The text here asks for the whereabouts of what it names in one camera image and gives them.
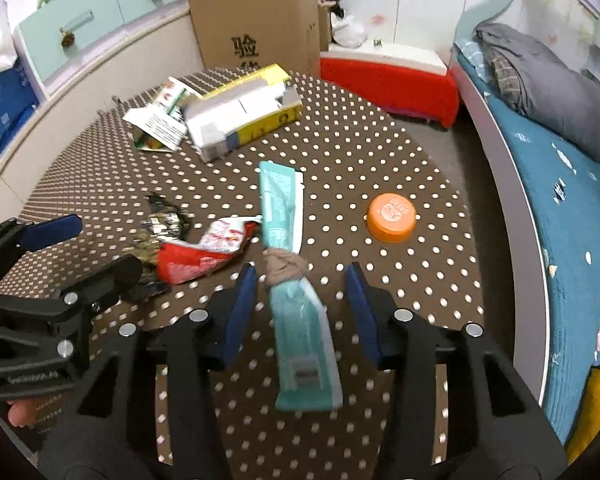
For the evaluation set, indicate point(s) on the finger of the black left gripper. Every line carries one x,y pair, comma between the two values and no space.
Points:
101,289
49,233

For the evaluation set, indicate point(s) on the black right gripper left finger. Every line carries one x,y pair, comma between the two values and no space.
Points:
144,409

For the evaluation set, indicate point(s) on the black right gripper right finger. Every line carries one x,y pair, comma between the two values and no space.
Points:
458,408

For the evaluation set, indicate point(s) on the red snack packet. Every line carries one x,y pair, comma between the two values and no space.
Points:
179,262

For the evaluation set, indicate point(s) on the dark wrapper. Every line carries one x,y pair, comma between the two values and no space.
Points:
164,223

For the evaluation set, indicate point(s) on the teal wrapper packet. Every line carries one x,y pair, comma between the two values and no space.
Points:
308,374

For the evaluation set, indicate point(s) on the left hand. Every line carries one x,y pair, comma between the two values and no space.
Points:
22,413

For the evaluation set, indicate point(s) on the yellow cushion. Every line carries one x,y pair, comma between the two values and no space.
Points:
587,424

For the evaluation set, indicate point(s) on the blue bag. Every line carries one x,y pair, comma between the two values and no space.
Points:
17,103

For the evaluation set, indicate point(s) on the white green leaflet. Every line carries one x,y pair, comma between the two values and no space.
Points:
159,126

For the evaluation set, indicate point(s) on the white yellow carton box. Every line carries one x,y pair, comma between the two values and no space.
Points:
241,111

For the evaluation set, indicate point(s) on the mint drawer cabinet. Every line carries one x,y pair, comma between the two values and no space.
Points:
65,37

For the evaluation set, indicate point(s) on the orange round lid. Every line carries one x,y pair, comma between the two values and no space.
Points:
391,218

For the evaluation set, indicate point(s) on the blue patterned mattress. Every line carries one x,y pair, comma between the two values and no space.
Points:
563,189

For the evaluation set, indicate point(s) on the brown dotted tablecloth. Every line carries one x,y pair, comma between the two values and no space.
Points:
344,184

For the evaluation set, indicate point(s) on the brown cardboard box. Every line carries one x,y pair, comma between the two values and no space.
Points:
251,34

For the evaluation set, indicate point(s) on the grey folded duvet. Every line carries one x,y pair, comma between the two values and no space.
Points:
534,82

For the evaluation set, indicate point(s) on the white plastic bag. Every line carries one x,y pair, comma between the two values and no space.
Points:
347,32

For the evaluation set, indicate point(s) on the red bench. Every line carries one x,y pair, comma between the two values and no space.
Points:
402,80

